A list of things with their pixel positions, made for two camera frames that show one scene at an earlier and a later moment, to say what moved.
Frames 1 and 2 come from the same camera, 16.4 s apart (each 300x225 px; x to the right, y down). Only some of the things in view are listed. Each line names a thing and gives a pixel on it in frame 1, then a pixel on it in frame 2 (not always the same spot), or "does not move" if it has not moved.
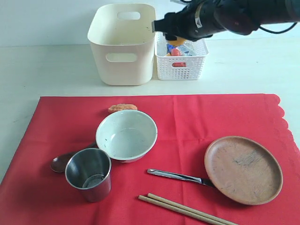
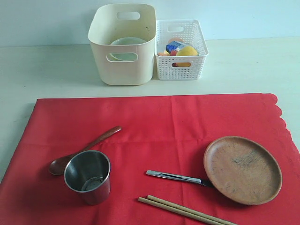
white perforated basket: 179,68 does not move
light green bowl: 127,135 to 125,56
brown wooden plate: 243,170 does not move
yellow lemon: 178,42 to 187,50
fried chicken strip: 121,107 to 162,54
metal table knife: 196,179 does not move
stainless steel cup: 88,169 does not move
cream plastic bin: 123,42 does not move
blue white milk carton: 183,48 does not move
